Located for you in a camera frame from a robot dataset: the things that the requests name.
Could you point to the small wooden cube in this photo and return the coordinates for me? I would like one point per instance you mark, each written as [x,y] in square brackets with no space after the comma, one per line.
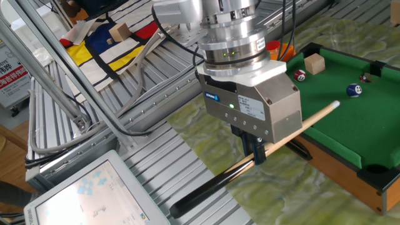
[109,41]

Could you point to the white crumpled tissue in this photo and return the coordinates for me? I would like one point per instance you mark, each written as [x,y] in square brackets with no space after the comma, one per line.
[43,57]

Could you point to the aluminium frame post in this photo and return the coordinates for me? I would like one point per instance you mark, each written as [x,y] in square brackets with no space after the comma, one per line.
[75,73]

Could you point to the white sign red lettering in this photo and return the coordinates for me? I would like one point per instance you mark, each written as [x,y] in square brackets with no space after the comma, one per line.
[12,78]

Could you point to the bare person forearm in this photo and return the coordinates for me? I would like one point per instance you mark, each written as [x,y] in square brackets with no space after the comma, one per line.
[70,9]

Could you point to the orange brown box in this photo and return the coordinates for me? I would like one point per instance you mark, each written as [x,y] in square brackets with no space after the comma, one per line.
[82,17]

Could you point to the orange box red push button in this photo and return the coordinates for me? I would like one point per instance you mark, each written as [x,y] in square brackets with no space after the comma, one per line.
[273,50]

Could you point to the silver Schunk gripper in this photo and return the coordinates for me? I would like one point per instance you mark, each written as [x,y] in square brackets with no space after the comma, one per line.
[281,103]

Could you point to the white touchscreen teach pendant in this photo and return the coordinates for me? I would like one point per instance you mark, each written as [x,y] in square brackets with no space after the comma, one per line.
[93,193]

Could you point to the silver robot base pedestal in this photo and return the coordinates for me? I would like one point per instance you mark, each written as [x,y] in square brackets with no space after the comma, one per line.
[187,37]

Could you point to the aluminium diagonal frame strut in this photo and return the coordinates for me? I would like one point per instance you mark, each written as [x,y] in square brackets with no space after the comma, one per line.
[37,72]

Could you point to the maroon striped pool ball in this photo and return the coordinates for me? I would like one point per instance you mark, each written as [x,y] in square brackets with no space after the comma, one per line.
[299,75]

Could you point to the green marble pattern mat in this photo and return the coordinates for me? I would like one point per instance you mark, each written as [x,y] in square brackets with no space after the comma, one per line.
[250,193]

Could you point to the colour block patterned cloth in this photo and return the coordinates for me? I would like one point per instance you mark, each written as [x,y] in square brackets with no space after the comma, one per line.
[97,40]

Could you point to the wooden furniture piece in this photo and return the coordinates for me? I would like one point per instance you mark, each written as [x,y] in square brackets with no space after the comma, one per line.
[9,136]

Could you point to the mini green felt pool table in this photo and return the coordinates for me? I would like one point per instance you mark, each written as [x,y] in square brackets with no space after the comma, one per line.
[359,125]

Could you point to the blue striped pool ball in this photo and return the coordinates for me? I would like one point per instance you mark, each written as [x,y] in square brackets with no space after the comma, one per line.
[354,90]

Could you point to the dark red pool ball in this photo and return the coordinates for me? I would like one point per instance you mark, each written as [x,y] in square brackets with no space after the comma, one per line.
[363,78]

